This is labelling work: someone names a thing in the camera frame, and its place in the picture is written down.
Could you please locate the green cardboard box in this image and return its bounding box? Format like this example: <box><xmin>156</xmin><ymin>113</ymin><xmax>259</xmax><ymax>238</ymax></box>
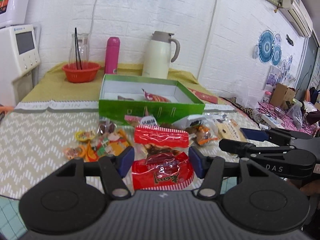
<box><xmin>98</xmin><ymin>74</ymin><xmax>205</xmax><ymax>123</ymax></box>

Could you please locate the pink pumpkin seed packet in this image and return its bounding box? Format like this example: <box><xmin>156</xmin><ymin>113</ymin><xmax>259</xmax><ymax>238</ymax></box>
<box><xmin>124</xmin><ymin>115</ymin><xmax>158</xmax><ymax>127</ymax></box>

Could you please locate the red sausage snack packet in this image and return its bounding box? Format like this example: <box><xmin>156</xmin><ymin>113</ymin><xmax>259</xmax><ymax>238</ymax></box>
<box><xmin>131</xmin><ymin>125</ymin><xmax>194</xmax><ymax>190</ymax></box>

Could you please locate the blue wall decoration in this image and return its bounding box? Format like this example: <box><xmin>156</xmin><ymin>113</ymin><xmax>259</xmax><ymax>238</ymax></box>
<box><xmin>252</xmin><ymin>30</ymin><xmax>282</xmax><ymax>66</ymax></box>

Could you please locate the pink thermos bottle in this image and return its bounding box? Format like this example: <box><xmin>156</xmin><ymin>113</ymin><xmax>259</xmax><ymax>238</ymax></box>
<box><xmin>105</xmin><ymin>37</ymin><xmax>120</xmax><ymax>74</ymax></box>

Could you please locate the clear dates packet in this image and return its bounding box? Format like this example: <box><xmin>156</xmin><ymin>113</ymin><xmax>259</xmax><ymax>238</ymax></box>
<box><xmin>97</xmin><ymin>120</ymin><xmax>117</xmax><ymax>135</ymax></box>

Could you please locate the white screen appliance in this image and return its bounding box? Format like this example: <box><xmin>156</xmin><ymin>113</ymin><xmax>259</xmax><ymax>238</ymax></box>
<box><xmin>0</xmin><ymin>24</ymin><xmax>41</xmax><ymax>107</ymax></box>

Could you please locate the red daily nuts bag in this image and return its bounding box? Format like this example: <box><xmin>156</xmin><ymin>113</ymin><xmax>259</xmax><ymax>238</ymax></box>
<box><xmin>142</xmin><ymin>89</ymin><xmax>171</xmax><ymax>102</ymax></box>

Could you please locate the white grey snack bag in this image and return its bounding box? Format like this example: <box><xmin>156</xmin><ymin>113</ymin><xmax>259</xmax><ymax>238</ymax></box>
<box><xmin>172</xmin><ymin>114</ymin><xmax>217</xmax><ymax>129</ymax></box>

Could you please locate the orange jelly cup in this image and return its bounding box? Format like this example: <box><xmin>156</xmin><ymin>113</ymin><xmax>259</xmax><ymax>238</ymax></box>
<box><xmin>63</xmin><ymin>145</ymin><xmax>86</xmax><ymax>160</ymax></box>

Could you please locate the white power strip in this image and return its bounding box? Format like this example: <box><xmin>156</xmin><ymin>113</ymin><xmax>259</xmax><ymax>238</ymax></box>
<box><xmin>261</xmin><ymin>114</ymin><xmax>284</xmax><ymax>129</ymax></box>

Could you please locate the yellow jelly cup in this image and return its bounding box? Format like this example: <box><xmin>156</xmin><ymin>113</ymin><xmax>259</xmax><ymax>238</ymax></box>
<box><xmin>75</xmin><ymin>131</ymin><xmax>96</xmax><ymax>142</ymax></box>

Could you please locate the cream thermos jug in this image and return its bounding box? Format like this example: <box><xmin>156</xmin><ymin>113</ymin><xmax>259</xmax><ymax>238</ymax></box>
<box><xmin>142</xmin><ymin>31</ymin><xmax>181</xmax><ymax>79</ymax></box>

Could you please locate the black straw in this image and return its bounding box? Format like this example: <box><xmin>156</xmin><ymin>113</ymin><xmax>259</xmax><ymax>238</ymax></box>
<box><xmin>74</xmin><ymin>27</ymin><xmax>82</xmax><ymax>70</ymax></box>

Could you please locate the air conditioner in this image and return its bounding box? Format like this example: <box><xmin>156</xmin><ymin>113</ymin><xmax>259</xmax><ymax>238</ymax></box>
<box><xmin>278</xmin><ymin>0</ymin><xmax>313</xmax><ymax>37</ymax></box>

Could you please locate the glass carafe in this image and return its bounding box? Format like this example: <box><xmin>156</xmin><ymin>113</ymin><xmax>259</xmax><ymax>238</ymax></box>
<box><xmin>68</xmin><ymin>33</ymin><xmax>89</xmax><ymax>67</ymax></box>

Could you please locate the red plastic basket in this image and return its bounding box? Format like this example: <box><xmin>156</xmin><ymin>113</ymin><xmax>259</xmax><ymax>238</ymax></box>
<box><xmin>62</xmin><ymin>62</ymin><xmax>101</xmax><ymax>83</ymax></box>

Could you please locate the red envelope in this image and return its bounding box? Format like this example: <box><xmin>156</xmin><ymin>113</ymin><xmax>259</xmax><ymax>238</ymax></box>
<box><xmin>189</xmin><ymin>88</ymin><xmax>218</xmax><ymax>104</ymax></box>

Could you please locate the orange green snack packet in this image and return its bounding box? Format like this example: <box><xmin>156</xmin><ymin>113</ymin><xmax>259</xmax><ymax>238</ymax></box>
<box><xmin>85</xmin><ymin>129</ymin><xmax>131</xmax><ymax>162</ymax></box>

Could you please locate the white water purifier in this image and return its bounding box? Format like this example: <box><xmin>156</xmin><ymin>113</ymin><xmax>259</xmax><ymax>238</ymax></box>
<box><xmin>1</xmin><ymin>0</ymin><xmax>29</xmax><ymax>28</ymax></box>

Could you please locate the chevron beige table mat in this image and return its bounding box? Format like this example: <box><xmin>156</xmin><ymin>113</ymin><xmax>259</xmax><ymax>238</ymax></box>
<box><xmin>0</xmin><ymin>100</ymin><xmax>276</xmax><ymax>201</ymax></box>

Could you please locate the person's right hand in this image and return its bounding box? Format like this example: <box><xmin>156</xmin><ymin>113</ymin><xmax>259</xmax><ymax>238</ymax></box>
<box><xmin>287</xmin><ymin>179</ymin><xmax>320</xmax><ymax>196</ymax></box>

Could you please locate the orange clear nut packet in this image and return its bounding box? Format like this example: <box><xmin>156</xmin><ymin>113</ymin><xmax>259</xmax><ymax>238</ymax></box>
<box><xmin>185</xmin><ymin>125</ymin><xmax>219</xmax><ymax>146</ymax></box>

